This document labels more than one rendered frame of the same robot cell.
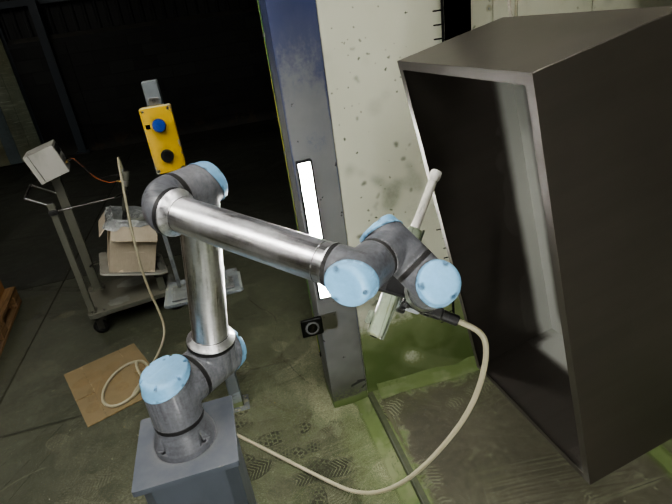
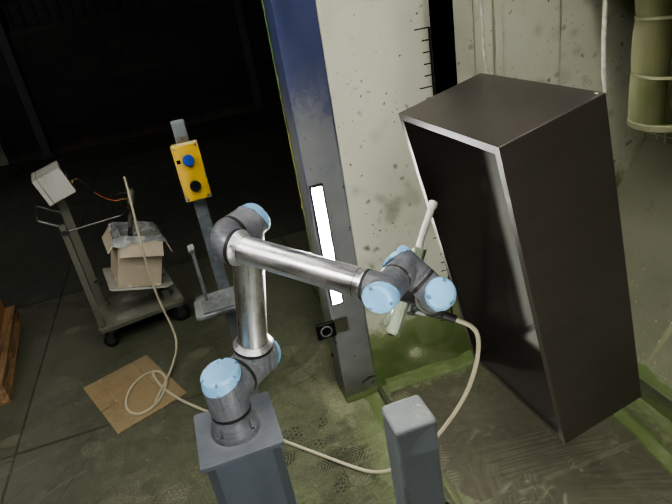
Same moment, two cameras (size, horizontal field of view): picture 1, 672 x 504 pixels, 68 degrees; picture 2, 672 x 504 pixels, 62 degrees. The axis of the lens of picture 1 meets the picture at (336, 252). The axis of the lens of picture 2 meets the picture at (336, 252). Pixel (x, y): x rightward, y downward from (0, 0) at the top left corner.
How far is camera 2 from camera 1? 0.58 m
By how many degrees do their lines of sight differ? 2
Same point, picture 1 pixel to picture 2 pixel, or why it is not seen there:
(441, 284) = (442, 294)
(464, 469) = (466, 447)
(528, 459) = (521, 435)
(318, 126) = (327, 155)
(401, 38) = (396, 77)
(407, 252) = (417, 272)
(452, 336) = (451, 332)
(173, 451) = (230, 436)
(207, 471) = (259, 450)
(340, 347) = (351, 347)
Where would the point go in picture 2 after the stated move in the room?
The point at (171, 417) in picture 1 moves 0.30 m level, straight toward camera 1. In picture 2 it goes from (228, 408) to (263, 459)
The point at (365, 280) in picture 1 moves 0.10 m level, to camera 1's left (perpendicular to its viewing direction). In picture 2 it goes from (391, 295) to (353, 303)
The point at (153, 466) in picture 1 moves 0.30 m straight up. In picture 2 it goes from (213, 450) to (191, 385)
